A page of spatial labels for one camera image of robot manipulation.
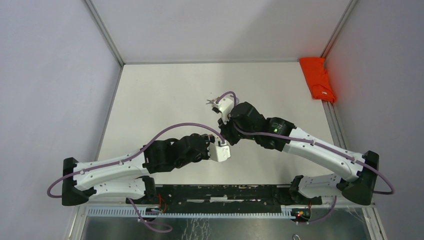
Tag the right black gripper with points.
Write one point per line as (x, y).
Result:
(225, 132)

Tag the silver keys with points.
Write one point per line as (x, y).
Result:
(210, 101)

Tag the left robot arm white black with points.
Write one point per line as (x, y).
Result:
(129, 176)

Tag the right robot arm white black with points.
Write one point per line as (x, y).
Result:
(353, 174)

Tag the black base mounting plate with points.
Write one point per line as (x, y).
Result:
(226, 199)

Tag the orange folded cloth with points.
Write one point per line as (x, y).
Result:
(317, 78)

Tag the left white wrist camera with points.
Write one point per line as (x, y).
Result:
(219, 152)

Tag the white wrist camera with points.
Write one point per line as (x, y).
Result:
(219, 152)
(223, 107)

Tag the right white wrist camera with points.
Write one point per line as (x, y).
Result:
(223, 107)

